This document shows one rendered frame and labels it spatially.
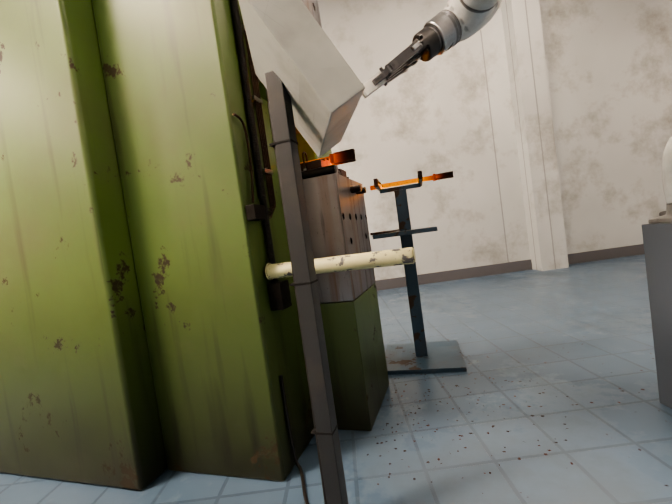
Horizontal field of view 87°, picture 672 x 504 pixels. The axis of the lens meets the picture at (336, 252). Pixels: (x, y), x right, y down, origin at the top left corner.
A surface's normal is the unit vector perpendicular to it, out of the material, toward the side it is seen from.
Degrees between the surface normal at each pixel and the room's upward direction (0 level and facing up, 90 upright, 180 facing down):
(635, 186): 90
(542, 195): 90
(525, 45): 90
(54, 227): 90
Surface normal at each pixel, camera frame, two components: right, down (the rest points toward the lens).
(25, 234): -0.31, 0.08
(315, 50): 0.11, 0.03
